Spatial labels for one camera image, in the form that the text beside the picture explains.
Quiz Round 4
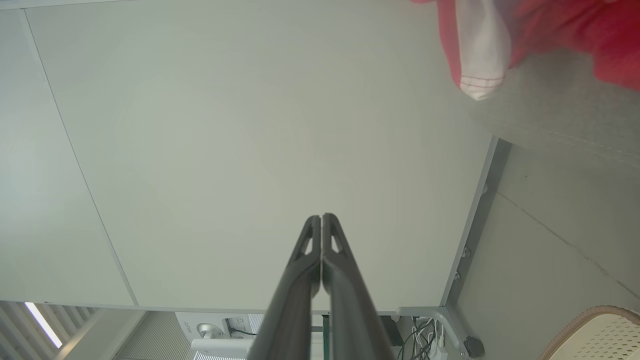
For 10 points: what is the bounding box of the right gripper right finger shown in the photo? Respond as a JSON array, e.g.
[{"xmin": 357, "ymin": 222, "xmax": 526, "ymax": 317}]
[{"xmin": 321, "ymin": 212, "xmax": 397, "ymax": 360}]

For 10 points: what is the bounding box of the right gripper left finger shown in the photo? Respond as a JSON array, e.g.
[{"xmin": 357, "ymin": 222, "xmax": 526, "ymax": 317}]
[{"xmin": 247, "ymin": 215, "xmax": 322, "ymax": 360}]

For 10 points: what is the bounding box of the red clothing with white stripes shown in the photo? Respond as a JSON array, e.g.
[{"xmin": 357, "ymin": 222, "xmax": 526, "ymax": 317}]
[{"xmin": 410, "ymin": 0, "xmax": 640, "ymax": 102}]

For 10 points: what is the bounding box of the cream perforated laundry basket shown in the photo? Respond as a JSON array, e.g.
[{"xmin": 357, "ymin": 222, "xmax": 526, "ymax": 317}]
[{"xmin": 537, "ymin": 305, "xmax": 640, "ymax": 360}]

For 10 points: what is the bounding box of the white monitor back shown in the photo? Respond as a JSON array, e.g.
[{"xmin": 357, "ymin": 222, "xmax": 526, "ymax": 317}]
[{"xmin": 174, "ymin": 312, "xmax": 257, "ymax": 360}]

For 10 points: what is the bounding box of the white partition with caster leg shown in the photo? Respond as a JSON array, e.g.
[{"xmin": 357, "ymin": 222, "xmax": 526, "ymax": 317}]
[{"xmin": 24, "ymin": 0, "xmax": 513, "ymax": 359}]

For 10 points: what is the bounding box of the long ceiling light strip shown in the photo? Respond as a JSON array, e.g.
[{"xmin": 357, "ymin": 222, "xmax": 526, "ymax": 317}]
[{"xmin": 24, "ymin": 301, "xmax": 64, "ymax": 349}]

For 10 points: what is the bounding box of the bundle of cables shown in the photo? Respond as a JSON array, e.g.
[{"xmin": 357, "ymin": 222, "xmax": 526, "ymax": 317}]
[{"xmin": 398, "ymin": 316, "xmax": 432, "ymax": 360}]

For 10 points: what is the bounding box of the white power cable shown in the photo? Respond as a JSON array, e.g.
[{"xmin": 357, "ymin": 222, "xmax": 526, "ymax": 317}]
[{"xmin": 411, "ymin": 317, "xmax": 447, "ymax": 353}]

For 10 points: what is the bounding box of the white partition panel grey frame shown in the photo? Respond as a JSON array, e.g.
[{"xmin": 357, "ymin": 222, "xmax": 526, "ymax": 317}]
[{"xmin": 0, "ymin": 9, "xmax": 139, "ymax": 307}]

